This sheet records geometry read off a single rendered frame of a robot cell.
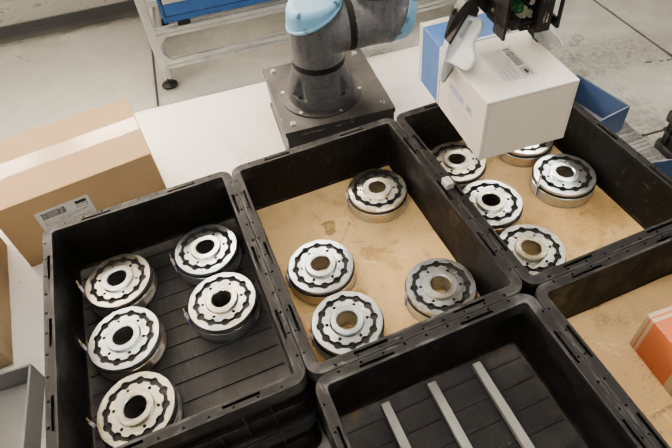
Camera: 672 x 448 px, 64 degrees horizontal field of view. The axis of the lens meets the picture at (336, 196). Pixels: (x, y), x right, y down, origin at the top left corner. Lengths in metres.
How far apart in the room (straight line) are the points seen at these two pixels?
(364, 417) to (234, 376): 0.19
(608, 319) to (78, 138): 1.01
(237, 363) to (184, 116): 0.80
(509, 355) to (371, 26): 0.68
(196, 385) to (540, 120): 0.58
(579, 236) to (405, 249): 0.28
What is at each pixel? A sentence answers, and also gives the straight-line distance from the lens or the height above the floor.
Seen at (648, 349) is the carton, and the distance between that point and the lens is 0.83.
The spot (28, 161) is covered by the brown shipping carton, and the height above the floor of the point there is 0.86.
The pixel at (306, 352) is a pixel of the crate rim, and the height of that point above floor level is 0.93.
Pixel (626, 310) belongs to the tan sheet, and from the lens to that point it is 0.89.
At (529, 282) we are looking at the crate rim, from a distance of 0.75.
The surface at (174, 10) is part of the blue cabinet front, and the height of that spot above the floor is 0.37.
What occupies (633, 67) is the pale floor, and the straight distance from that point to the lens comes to 2.95.
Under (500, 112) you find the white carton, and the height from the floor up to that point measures 1.12.
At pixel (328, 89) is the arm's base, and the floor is 0.85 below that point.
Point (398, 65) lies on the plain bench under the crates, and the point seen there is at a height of 0.70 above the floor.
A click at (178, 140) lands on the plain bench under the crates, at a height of 0.70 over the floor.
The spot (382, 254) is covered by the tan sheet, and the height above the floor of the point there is 0.83.
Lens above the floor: 1.53
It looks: 46 degrees down
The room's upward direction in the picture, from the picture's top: 7 degrees counter-clockwise
